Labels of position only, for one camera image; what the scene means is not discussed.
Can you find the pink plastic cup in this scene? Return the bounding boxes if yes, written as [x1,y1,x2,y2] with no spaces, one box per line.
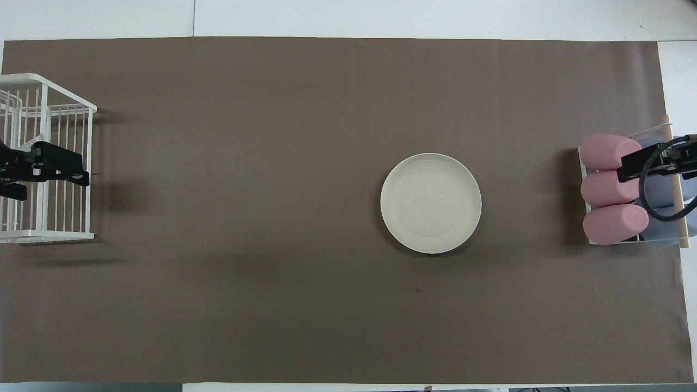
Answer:
[579,134,643,170]
[583,204,650,246]
[580,170,645,208]

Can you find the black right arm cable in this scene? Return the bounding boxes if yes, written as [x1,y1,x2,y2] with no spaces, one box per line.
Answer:
[640,135,697,222]

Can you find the brown table mat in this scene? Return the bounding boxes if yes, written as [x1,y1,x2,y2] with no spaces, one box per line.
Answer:
[0,36,692,384]

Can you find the cream round plate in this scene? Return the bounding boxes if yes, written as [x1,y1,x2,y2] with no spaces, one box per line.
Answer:
[380,152,482,255]

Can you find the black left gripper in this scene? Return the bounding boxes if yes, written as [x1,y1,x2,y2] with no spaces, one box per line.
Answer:
[0,140,90,201]

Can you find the white wire dish rack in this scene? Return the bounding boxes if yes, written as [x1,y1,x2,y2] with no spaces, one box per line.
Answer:
[0,73,97,243]

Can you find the cup holder with wooden rod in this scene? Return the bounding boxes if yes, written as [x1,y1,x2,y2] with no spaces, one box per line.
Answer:
[577,114,692,250]

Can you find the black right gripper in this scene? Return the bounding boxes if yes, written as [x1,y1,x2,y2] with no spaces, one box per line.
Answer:
[618,134,697,183]

